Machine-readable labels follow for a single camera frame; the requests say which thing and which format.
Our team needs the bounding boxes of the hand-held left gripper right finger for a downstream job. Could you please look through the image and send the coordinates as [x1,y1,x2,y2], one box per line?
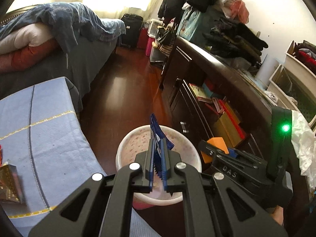
[161,139,289,237]

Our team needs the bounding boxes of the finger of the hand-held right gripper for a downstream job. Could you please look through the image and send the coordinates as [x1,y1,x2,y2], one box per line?
[198,140,248,179]
[228,148,267,166]

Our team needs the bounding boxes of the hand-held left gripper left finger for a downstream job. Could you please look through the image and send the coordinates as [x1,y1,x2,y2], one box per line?
[28,139,155,237]

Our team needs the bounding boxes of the small orange box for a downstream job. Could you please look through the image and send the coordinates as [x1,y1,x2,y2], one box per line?
[201,137,229,164]

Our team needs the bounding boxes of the white pink-speckled bin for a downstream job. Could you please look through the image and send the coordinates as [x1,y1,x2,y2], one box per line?
[116,125,202,211]

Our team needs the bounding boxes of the dark blue snack wrapper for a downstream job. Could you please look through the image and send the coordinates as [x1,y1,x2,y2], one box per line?
[150,114,175,181]

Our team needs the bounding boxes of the white crumpled plastic bag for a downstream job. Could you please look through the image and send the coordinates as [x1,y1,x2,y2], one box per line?
[291,110,316,193]

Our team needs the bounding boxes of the gold flat box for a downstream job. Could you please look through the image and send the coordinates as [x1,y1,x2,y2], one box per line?
[213,111,244,149]

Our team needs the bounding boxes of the red books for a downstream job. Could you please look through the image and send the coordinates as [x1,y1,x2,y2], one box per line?
[212,97,248,139]

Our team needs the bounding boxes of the green cover book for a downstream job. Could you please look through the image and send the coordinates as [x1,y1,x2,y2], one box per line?
[189,82,213,102]

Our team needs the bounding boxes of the white paper towel roll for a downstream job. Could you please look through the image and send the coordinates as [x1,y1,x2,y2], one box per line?
[256,56,280,85]

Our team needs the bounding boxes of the dark wooden dresser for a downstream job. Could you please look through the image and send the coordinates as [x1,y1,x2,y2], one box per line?
[160,37,316,237]

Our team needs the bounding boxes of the blue checked tablecloth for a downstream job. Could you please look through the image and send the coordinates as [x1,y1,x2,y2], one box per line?
[0,76,158,237]

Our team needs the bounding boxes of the dark folded clothes stack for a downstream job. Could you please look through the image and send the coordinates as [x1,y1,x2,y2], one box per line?
[202,17,269,65]

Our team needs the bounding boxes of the pink plastic container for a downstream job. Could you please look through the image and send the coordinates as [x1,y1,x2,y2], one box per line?
[145,37,156,57]

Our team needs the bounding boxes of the bed with grey sheet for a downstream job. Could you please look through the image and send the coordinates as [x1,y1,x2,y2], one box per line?
[0,33,119,110]

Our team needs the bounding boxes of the red bag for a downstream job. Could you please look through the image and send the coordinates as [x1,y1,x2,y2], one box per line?
[137,27,149,50]

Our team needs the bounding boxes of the shiny foil packet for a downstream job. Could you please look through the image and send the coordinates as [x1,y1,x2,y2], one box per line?
[0,164,25,204]

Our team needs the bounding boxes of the teal storage bag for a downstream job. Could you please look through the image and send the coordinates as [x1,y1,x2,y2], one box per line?
[176,7,223,48]

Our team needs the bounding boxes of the black suitcase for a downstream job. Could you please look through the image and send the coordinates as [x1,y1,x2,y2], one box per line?
[120,13,144,49]

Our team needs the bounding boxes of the white plastic box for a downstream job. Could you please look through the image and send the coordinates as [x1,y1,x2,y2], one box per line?
[148,18,165,39]

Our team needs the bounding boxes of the pink clothes pile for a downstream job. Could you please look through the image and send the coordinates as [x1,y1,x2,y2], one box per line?
[217,0,250,24]

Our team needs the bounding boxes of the red pillow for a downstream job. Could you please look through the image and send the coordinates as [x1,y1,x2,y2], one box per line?
[0,39,60,73]

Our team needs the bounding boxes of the bed with blue blanket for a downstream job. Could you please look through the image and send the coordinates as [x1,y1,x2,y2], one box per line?
[0,2,127,53]

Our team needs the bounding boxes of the white pillow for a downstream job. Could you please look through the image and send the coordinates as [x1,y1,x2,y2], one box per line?
[0,24,54,55]

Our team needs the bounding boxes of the dark wooden headboard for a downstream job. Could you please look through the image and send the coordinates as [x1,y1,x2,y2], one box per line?
[0,4,38,25]

